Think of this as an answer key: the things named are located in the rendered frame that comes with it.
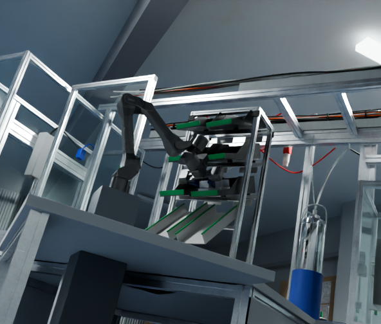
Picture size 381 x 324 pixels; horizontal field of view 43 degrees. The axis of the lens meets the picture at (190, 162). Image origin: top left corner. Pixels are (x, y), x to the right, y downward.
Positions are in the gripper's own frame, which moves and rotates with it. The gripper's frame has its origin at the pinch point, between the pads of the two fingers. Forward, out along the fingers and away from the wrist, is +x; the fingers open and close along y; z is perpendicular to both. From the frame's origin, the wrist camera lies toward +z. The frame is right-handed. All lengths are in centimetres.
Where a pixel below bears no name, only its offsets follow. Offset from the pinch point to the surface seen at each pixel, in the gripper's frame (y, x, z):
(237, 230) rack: -11.4, 13.7, -14.1
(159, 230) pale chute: 20.1, 7.1, -17.8
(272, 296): -32, 11, -42
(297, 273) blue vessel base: -12, 81, 5
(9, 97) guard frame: 118, -32, 43
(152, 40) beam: 93, 17, 148
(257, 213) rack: -11.4, 26.9, 3.0
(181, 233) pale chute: 6.0, 3.2, -22.2
